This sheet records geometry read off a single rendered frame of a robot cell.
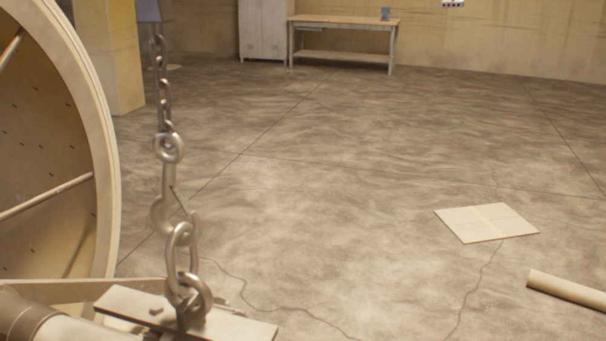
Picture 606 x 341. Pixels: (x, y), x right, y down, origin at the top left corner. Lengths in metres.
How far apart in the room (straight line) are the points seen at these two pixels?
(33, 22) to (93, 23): 3.96
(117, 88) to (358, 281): 3.79
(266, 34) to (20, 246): 6.55
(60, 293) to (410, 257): 1.88
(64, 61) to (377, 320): 1.70
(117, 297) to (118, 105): 4.78
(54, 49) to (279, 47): 6.70
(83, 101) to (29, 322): 0.88
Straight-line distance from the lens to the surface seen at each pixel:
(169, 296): 0.60
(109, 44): 5.27
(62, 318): 0.85
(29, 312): 0.87
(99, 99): 1.62
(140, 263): 2.64
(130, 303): 0.66
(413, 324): 2.20
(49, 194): 1.51
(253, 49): 8.16
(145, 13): 0.45
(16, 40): 1.39
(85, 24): 5.45
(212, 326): 0.60
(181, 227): 0.53
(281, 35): 7.93
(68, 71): 1.50
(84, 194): 1.81
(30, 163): 1.98
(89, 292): 1.51
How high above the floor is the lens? 1.49
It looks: 24 degrees down
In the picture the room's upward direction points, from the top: 1 degrees clockwise
